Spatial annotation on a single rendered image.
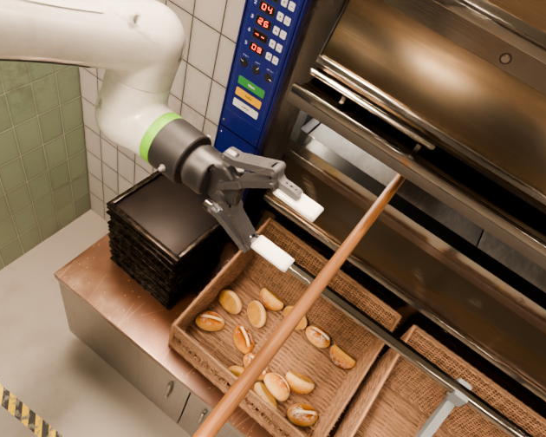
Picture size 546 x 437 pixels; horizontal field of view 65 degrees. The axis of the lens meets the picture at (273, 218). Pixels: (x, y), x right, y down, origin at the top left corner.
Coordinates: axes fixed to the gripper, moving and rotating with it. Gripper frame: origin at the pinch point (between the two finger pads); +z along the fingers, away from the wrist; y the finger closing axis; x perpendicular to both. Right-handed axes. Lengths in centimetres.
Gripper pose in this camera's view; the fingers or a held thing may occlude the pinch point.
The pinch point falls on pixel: (296, 238)
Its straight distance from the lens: 65.1
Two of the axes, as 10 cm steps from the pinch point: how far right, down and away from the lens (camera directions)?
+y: -2.6, 6.0, 7.5
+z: 7.9, 5.9, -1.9
